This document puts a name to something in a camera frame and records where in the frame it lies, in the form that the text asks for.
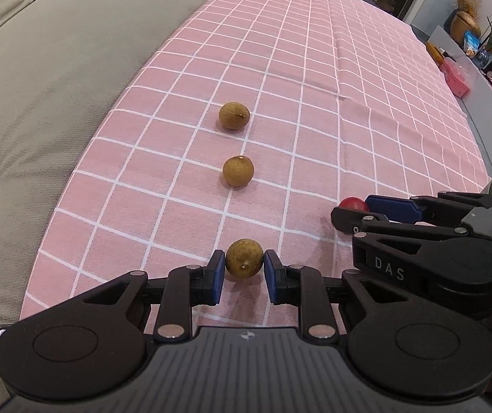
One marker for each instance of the orange box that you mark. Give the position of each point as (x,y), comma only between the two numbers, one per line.
(436,53)

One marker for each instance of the brown longan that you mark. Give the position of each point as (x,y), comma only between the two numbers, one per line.
(234,116)
(244,258)
(238,171)

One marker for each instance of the small red fruit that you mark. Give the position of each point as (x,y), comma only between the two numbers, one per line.
(353,203)

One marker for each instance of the pink checked tablecloth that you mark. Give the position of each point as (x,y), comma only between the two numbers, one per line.
(293,94)

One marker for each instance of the beige sofa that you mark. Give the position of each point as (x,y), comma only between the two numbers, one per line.
(56,94)

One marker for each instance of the pink tissue box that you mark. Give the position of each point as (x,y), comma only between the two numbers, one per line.
(456,78)

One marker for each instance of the gold vase with dried grass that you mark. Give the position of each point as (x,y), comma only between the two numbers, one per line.
(465,17)

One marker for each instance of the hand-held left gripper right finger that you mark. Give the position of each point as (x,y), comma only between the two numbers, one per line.
(272,277)

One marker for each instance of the blue snack bag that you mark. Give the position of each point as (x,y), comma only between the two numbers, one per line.
(472,44)

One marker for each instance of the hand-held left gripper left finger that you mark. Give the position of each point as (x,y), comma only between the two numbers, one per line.
(216,277)

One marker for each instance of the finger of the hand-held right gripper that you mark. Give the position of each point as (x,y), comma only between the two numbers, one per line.
(392,210)
(345,219)

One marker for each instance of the grey television cabinet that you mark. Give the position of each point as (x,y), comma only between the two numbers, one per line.
(487,107)

